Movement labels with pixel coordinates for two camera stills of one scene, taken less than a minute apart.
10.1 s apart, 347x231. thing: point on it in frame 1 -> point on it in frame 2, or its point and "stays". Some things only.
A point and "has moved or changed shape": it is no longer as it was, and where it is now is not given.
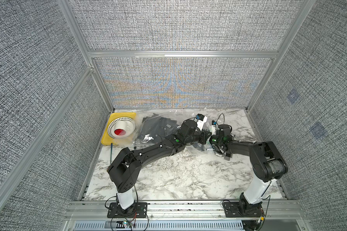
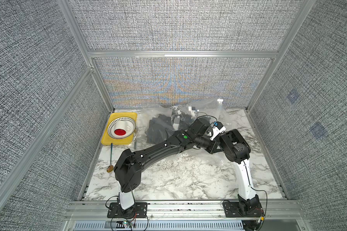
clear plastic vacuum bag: x=177 y=127 has moved or changed shape
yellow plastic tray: x=108 y=140 stays
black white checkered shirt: x=226 y=156 has moved or changed shape
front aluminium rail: x=273 y=210 stays
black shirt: x=154 y=129 has moved or changed shape
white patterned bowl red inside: x=121 y=127 stays
